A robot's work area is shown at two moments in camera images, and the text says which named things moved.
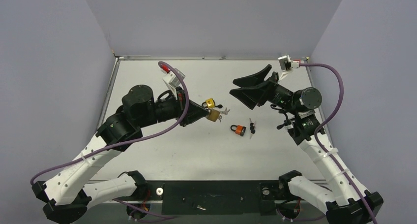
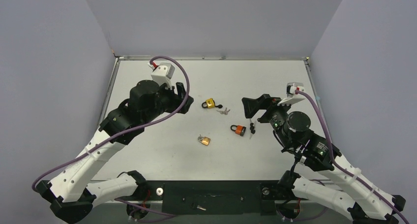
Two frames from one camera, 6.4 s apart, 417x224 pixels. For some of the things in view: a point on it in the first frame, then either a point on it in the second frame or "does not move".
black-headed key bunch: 252,128 does not move
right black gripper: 265,89 → 264,106
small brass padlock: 213,114 → 204,140
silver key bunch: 225,112 does not move
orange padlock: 239,129 does not move
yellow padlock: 209,103 does not move
